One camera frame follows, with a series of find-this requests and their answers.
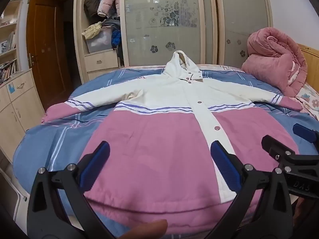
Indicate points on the wooden headboard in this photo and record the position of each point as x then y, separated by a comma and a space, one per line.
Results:
312, 64

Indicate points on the yellow crumpled cloth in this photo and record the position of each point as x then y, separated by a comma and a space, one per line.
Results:
92, 31

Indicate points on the pink folded quilt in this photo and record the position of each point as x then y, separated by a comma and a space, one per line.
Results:
269, 62

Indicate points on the beige wardrobe drawer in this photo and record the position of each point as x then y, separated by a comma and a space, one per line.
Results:
102, 75
101, 61

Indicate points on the row of books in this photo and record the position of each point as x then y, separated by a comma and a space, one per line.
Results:
7, 71

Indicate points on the beige bookshelf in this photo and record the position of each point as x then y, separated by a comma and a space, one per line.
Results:
12, 17

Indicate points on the brown wooden door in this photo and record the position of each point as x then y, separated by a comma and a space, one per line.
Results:
47, 49

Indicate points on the blue garment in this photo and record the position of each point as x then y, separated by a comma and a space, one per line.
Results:
116, 38

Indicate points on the floral pillow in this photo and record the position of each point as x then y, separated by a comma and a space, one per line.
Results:
310, 99

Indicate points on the frosted floral sliding door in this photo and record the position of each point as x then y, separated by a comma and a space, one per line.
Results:
241, 10
162, 17

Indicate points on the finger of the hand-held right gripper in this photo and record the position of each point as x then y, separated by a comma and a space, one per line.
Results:
300, 130
273, 145

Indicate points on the blue striped bed sheet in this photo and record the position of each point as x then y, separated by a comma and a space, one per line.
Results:
62, 134

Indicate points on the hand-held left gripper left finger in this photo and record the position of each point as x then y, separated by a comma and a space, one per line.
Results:
96, 164

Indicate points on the beige cabinet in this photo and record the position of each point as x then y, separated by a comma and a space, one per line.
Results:
20, 109

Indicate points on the beige wardrobe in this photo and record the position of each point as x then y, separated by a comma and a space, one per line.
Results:
79, 29

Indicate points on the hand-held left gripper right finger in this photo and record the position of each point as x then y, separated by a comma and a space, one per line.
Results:
224, 164

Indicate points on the grey clothes pile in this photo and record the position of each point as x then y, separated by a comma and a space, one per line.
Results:
111, 23

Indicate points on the pink and white hooded jacket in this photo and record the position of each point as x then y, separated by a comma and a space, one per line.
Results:
149, 142

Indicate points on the person's left hand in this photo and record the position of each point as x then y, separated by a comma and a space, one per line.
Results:
147, 230

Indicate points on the clear plastic storage box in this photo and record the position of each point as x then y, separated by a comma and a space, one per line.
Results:
99, 42

